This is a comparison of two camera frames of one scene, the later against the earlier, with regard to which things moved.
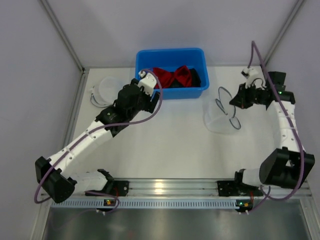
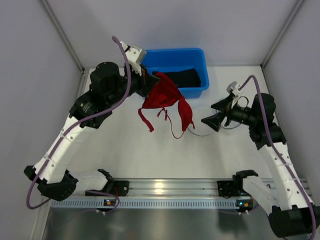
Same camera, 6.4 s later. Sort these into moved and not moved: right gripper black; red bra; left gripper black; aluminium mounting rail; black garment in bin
Moved: red bra; left gripper black; right gripper black
Not moved: black garment in bin; aluminium mounting rail
